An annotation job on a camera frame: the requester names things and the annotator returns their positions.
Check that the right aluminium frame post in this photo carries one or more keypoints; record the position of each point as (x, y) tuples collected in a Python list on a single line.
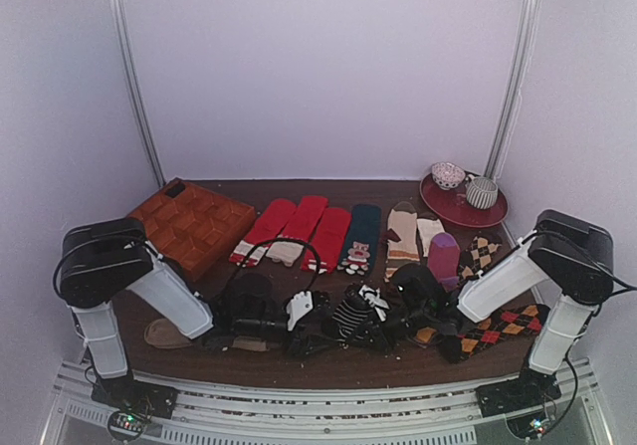
[(513, 92)]

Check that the aluminium frame post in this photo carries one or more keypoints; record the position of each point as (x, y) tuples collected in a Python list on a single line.
[(513, 92), (134, 91)]

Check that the dark green reindeer sock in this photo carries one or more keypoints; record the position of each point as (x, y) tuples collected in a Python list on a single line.
[(359, 250)]

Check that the red sock middle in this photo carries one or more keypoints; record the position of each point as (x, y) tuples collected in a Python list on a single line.
[(298, 230)]

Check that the red sock left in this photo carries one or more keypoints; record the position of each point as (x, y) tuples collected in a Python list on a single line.
[(267, 227)]

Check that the black white striped sock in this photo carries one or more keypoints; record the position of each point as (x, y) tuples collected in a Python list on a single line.
[(352, 308)]

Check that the purple yellow sock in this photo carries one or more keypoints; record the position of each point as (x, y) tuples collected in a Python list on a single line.
[(425, 335)]

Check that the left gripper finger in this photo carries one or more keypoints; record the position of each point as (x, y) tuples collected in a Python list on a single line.
[(299, 347), (321, 303)]

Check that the tan sock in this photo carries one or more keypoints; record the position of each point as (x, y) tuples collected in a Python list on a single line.
[(163, 334)]

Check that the black orange argyle sock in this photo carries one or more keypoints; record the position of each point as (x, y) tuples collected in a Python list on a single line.
[(501, 325)]

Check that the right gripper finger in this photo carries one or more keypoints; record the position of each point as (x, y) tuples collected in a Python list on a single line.
[(348, 331), (377, 338)]

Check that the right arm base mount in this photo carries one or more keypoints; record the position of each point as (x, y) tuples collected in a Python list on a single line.
[(523, 401)]

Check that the cream short sock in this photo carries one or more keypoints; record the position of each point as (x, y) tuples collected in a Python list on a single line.
[(428, 228)]

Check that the orange divided organizer tray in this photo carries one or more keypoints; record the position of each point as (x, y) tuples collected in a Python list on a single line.
[(193, 225)]

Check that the striped grey cup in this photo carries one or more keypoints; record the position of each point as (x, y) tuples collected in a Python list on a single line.
[(482, 192)]

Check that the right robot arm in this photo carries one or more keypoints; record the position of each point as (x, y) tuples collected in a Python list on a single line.
[(548, 287)]

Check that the left aluminium frame post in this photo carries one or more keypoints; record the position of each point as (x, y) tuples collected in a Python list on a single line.
[(134, 91)]

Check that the brown argyle sock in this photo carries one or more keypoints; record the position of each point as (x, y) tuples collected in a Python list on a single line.
[(478, 256)]

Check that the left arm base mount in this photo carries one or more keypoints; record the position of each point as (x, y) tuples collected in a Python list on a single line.
[(134, 404)]

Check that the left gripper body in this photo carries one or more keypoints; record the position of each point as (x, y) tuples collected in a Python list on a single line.
[(250, 328)]

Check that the patterned white bowl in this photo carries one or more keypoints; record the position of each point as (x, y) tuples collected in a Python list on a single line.
[(447, 175)]

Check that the dark red plate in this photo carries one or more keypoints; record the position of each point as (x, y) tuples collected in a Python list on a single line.
[(452, 206)]

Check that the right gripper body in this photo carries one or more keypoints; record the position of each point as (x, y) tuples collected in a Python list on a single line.
[(386, 328)]

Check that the beige striped sock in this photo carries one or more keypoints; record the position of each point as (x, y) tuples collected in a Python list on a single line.
[(401, 238)]

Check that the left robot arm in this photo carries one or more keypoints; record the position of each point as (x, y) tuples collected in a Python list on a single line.
[(102, 260)]

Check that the red sock right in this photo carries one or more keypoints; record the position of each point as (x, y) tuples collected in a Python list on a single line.
[(328, 241)]

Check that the red sock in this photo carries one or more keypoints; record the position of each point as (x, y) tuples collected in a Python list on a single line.
[(328, 241), (298, 230), (267, 227)]

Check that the purple magenta sock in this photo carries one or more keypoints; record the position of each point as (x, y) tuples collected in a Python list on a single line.
[(443, 260)]

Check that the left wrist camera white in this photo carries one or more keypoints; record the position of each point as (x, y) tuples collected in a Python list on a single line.
[(299, 305)]

